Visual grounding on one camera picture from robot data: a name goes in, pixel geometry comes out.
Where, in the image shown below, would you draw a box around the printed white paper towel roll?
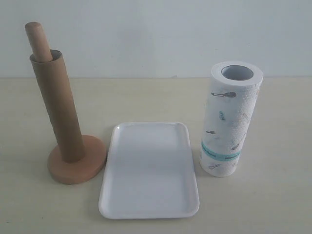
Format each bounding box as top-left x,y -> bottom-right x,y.
199,61 -> 263,177

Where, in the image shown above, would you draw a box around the brown cardboard tube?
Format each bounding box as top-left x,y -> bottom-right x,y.
30,50 -> 85,163

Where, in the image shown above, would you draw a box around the wooden paper towel holder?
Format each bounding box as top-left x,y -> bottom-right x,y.
25,22 -> 107,184

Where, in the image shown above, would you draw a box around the white rectangular plastic tray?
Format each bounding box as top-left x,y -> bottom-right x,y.
98,122 -> 199,219

